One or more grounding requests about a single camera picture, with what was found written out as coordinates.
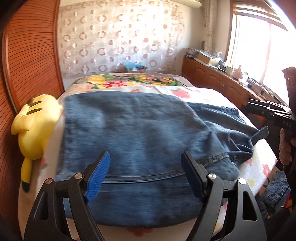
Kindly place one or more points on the wall air conditioner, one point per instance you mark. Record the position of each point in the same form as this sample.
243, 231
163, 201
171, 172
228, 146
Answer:
196, 4

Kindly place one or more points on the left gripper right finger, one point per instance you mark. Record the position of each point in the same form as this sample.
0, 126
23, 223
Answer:
207, 187

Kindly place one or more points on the floral bed cover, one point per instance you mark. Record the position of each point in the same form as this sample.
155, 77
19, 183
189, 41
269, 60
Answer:
115, 80

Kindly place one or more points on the cardboard box on cabinet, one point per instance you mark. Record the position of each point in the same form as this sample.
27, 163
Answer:
208, 59

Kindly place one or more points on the white cup on cabinet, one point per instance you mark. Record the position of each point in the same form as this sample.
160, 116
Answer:
229, 70

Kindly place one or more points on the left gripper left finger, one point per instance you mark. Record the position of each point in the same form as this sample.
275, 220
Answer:
81, 189

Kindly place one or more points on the yellow Pikachu plush toy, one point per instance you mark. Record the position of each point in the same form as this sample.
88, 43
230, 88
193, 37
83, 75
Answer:
34, 125

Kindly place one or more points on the blue denim jeans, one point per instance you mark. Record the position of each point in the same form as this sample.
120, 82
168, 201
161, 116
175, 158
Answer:
145, 135

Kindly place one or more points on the window with wooden frame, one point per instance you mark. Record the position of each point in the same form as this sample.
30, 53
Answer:
261, 44

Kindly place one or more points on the pink circle pattern curtain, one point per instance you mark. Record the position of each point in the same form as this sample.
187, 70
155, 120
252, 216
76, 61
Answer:
97, 37

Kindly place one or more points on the beige side curtain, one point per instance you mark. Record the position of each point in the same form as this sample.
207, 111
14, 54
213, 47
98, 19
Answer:
209, 11

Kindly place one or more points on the person's right hand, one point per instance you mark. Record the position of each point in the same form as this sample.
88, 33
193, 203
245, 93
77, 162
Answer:
285, 149

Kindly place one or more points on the wooden side cabinet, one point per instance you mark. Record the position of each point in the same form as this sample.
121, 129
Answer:
201, 75

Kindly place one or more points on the pink bottle on cabinet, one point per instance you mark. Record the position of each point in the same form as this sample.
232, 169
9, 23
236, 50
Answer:
237, 73

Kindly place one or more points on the wooden slatted wardrobe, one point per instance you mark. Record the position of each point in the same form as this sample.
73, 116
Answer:
29, 67

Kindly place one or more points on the cardboard box with blue cloth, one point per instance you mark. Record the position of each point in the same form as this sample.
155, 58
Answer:
134, 67

